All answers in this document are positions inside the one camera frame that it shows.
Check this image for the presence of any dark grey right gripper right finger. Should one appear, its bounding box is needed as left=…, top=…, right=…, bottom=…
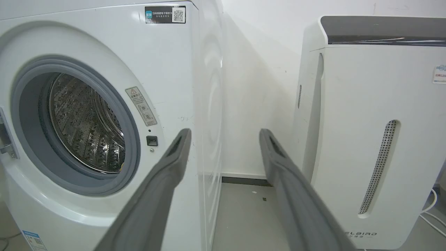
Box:
left=259, top=129, right=357, bottom=251

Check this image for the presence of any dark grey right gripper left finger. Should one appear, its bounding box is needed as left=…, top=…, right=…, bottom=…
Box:
left=93, top=128, right=192, bottom=251

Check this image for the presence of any white front-load washing machine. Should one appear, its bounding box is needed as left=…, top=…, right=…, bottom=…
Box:
left=0, top=0, right=224, bottom=251

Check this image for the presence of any washing machine door hinge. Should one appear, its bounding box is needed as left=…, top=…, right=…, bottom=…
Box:
left=0, top=106, right=20, bottom=160

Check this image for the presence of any grey warning label sticker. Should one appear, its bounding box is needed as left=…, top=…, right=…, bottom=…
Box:
left=125, top=86, right=157, bottom=127

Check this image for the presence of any white air purifier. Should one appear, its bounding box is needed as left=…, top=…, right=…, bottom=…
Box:
left=291, top=15, right=446, bottom=250

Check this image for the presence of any blue energy label sticker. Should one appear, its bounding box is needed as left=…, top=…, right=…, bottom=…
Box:
left=22, top=230, right=48, bottom=251

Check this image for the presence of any black QR code sticker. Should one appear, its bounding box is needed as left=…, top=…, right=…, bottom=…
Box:
left=145, top=6, right=186, bottom=24

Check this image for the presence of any white power cable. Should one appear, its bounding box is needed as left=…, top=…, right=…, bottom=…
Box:
left=419, top=188, right=446, bottom=237

